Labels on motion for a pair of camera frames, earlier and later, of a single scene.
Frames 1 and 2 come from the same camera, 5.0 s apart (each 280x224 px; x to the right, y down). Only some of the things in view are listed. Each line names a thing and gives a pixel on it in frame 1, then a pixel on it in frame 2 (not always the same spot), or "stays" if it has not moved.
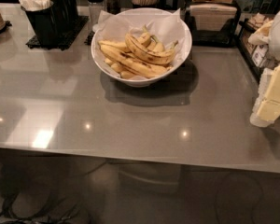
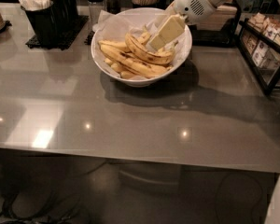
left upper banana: (119, 47) stays
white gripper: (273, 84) to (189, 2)
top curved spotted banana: (153, 57) stays
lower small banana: (123, 73) stays
